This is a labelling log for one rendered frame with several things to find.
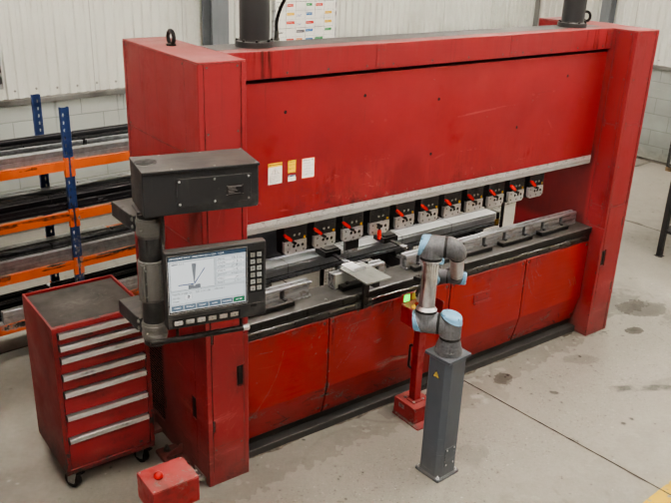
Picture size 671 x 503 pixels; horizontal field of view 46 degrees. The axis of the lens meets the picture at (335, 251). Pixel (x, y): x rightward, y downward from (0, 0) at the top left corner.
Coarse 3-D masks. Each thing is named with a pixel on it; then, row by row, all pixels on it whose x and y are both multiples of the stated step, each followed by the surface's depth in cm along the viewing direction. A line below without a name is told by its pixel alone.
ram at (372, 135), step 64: (448, 64) 474; (512, 64) 500; (576, 64) 537; (256, 128) 404; (320, 128) 427; (384, 128) 455; (448, 128) 485; (512, 128) 520; (576, 128) 560; (320, 192) 442; (384, 192) 471; (448, 192) 504
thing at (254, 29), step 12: (240, 0) 392; (252, 0) 388; (264, 0) 390; (240, 12) 394; (252, 12) 390; (264, 12) 392; (240, 24) 396; (252, 24) 392; (264, 24) 394; (276, 24) 422; (240, 36) 399; (252, 36) 395; (264, 36) 397; (276, 36) 424; (252, 48) 395; (264, 48) 396
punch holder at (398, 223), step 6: (396, 204) 480; (402, 204) 483; (408, 204) 486; (390, 210) 485; (402, 210) 484; (408, 210) 487; (390, 216) 487; (396, 216) 483; (408, 216) 489; (390, 222) 488; (396, 222) 484; (402, 222) 488; (408, 222) 490; (396, 228) 486; (402, 228) 489
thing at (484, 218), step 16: (416, 224) 553; (432, 224) 554; (448, 224) 555; (464, 224) 564; (480, 224) 574; (496, 224) 584; (368, 240) 521; (400, 240) 531; (416, 240) 540; (288, 256) 490; (304, 256) 491; (320, 256) 494; (352, 256) 510; (368, 256) 518; (272, 272) 475; (288, 272) 482; (304, 272) 490
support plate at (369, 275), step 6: (360, 264) 478; (366, 264) 479; (342, 270) 470; (348, 270) 469; (360, 270) 470; (366, 270) 470; (372, 270) 471; (378, 270) 471; (354, 276) 462; (360, 276) 462; (366, 276) 462; (372, 276) 462; (378, 276) 463; (384, 276) 463; (366, 282) 454; (372, 282) 456
